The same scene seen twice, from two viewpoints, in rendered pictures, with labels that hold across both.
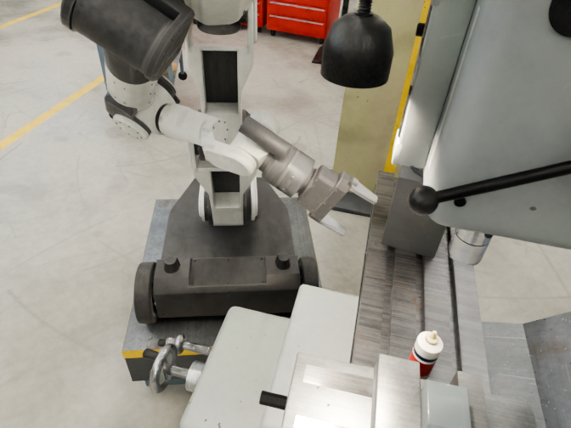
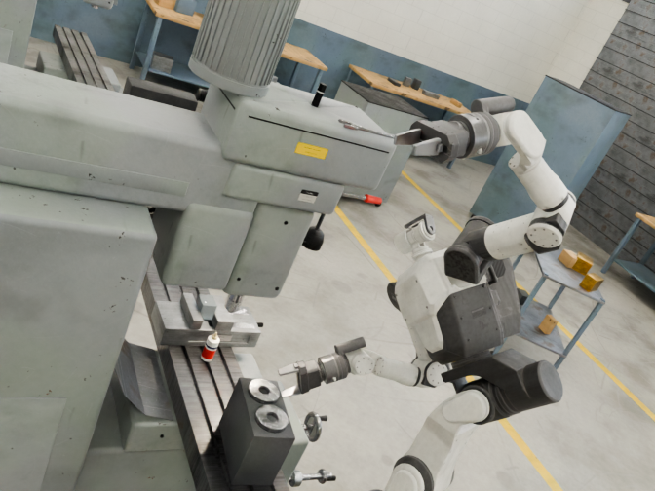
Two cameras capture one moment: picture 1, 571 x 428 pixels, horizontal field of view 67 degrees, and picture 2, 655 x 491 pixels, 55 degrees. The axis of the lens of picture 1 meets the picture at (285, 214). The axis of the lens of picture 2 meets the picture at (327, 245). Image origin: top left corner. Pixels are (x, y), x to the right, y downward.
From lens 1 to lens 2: 227 cm
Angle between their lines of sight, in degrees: 103
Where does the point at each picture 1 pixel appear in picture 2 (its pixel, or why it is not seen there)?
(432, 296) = (211, 396)
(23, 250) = not seen: outside the picture
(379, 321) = (232, 376)
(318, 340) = not seen: hidden behind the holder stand
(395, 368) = (226, 318)
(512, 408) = (173, 325)
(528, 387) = (141, 380)
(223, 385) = not seen: hidden behind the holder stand
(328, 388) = (243, 322)
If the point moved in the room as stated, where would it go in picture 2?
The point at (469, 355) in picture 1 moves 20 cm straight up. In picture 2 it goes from (183, 368) to (202, 320)
